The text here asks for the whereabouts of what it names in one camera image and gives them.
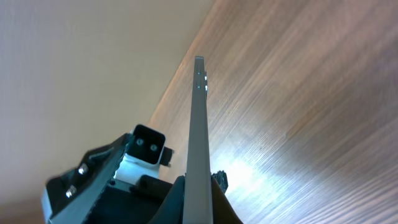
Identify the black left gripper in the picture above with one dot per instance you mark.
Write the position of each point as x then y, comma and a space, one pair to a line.
71, 196

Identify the Galaxy S25 smartphone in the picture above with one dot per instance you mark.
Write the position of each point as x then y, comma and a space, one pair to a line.
198, 207

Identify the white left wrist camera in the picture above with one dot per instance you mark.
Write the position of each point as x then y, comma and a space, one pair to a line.
145, 154

